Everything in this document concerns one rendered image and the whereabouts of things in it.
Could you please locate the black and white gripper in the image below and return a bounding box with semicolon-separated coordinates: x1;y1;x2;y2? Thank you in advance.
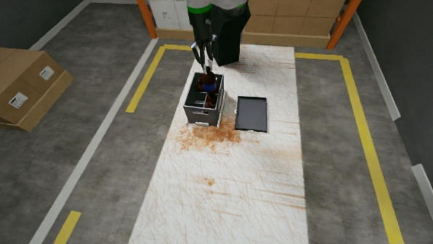
190;25;218;74

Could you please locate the dark grey crate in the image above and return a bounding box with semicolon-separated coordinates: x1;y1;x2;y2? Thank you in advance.
183;74;224;126

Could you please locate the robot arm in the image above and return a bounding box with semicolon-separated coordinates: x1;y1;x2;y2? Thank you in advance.
185;0;247;28

